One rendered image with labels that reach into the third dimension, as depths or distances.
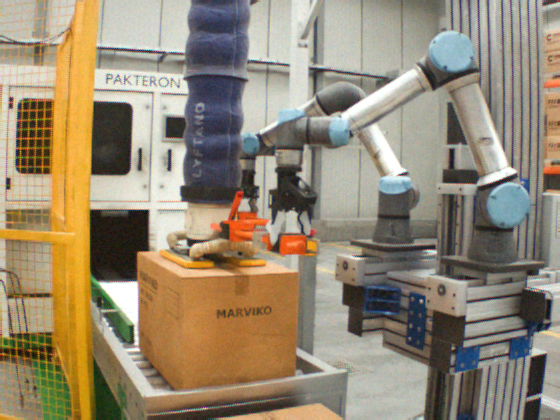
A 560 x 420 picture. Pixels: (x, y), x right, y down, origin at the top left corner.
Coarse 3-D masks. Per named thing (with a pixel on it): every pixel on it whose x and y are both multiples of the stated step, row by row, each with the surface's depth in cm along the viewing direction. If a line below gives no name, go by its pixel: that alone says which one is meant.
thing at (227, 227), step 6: (222, 222) 189; (228, 222) 191; (234, 222) 184; (240, 222) 185; (246, 222) 186; (252, 222) 187; (222, 228) 189; (228, 228) 184; (234, 228) 184; (240, 228) 185; (246, 228) 186; (252, 228) 187; (222, 234) 188; (228, 234) 185; (234, 234) 184; (228, 240) 185; (234, 240) 184; (240, 240) 185
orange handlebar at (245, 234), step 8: (248, 216) 244; (216, 224) 199; (256, 224) 223; (264, 224) 225; (240, 232) 180; (248, 232) 175; (248, 240) 176; (264, 240) 164; (288, 248) 153; (296, 248) 153
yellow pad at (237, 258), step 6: (234, 252) 217; (240, 252) 209; (222, 258) 213; (228, 258) 208; (234, 258) 205; (240, 258) 203; (246, 258) 203; (252, 258) 204; (258, 258) 205; (240, 264) 199; (246, 264) 200; (252, 264) 201; (258, 264) 202; (264, 264) 203
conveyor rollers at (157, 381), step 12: (108, 288) 357; (120, 288) 360; (132, 288) 363; (120, 300) 325; (132, 300) 327; (132, 312) 300; (108, 324) 269; (120, 336) 253; (132, 348) 238; (144, 360) 222; (144, 372) 204; (156, 372) 206; (300, 372) 212; (156, 384) 197; (168, 384) 192
